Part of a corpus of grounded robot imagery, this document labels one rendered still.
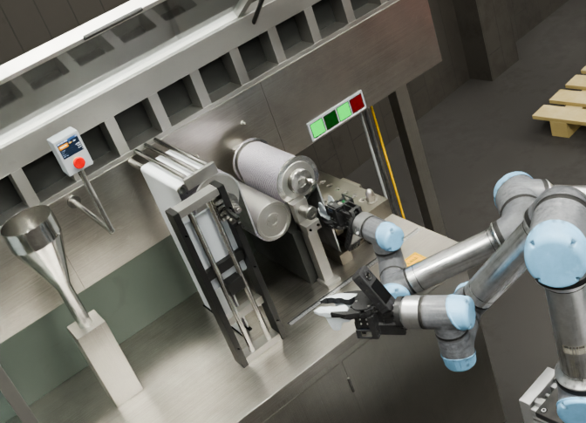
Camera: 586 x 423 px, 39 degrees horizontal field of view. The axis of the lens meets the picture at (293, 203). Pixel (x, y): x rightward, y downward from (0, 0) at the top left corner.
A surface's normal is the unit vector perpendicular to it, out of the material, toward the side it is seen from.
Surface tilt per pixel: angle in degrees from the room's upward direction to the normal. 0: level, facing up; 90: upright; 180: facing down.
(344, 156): 90
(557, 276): 82
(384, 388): 90
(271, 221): 90
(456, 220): 0
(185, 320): 0
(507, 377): 0
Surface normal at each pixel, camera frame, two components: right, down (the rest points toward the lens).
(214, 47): 0.55, 0.27
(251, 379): -0.30, -0.81
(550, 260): -0.38, 0.47
